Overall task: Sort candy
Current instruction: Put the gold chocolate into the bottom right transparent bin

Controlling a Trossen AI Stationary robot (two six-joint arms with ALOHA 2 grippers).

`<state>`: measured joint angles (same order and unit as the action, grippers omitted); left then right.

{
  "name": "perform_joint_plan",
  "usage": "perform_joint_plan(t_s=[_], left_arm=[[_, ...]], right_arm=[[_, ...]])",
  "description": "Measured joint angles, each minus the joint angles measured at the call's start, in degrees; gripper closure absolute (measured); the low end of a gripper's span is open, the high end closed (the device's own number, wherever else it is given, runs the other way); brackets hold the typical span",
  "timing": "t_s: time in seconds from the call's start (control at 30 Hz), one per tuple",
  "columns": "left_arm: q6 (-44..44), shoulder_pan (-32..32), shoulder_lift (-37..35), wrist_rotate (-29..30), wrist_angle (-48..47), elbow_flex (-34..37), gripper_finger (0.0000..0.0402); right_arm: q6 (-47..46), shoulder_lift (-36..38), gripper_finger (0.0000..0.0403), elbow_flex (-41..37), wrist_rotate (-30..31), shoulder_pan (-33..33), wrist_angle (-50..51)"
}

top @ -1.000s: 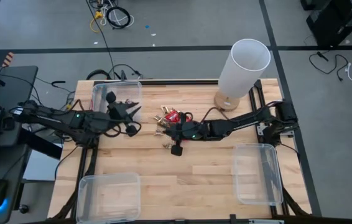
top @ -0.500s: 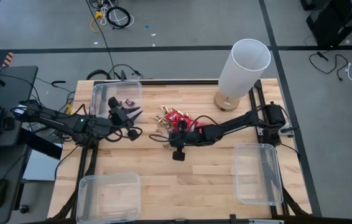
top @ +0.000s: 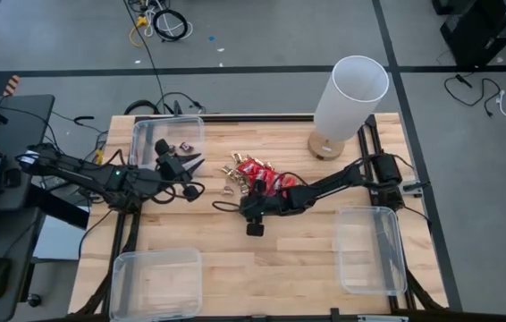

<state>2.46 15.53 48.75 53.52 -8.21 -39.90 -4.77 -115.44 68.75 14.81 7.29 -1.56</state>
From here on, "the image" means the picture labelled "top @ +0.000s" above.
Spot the black cabinet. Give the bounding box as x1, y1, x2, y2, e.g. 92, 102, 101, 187
431, 0, 506, 69

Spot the black cable bundle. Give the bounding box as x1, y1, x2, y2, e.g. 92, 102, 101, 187
122, 91, 207, 116

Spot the long thin black cable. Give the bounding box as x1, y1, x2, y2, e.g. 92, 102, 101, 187
122, 0, 165, 114

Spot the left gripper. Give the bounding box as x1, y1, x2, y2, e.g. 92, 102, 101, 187
155, 139, 206, 201

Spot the orange black striped marker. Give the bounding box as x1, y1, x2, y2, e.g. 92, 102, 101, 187
2, 74, 21, 97

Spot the white box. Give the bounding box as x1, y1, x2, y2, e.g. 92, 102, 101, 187
33, 214, 87, 261

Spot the grey desk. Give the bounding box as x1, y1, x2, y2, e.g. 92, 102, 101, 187
0, 93, 56, 322

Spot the yellow cable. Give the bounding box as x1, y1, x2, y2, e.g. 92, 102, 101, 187
128, 15, 149, 48

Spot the white label strip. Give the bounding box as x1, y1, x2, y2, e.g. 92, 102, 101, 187
358, 315, 409, 322

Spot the small black desk device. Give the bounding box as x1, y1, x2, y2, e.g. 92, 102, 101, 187
3, 167, 22, 189

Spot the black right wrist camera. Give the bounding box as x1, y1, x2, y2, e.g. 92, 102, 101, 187
238, 199, 257, 219

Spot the black cable with plug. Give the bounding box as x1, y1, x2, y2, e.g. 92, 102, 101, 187
443, 73, 502, 118

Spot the tangled white cable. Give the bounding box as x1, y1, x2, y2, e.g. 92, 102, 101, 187
143, 0, 195, 40

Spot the black box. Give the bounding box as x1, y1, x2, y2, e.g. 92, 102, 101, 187
27, 182, 92, 230

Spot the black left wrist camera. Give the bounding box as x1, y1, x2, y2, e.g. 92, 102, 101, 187
162, 156, 183, 180

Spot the black aluminium frame rail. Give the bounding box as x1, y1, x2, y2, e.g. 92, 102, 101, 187
73, 114, 147, 317
134, 114, 316, 123
355, 114, 449, 314

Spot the coiled black cable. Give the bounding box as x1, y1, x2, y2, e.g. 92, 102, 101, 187
152, 8, 190, 43

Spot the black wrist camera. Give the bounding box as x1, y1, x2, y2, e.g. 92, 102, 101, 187
238, 199, 257, 219
162, 156, 183, 180

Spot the clear plastic bin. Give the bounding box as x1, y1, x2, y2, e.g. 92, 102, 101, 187
131, 115, 208, 176
108, 248, 204, 322
333, 205, 409, 297

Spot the white shade table lamp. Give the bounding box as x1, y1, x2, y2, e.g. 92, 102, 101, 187
307, 55, 391, 161

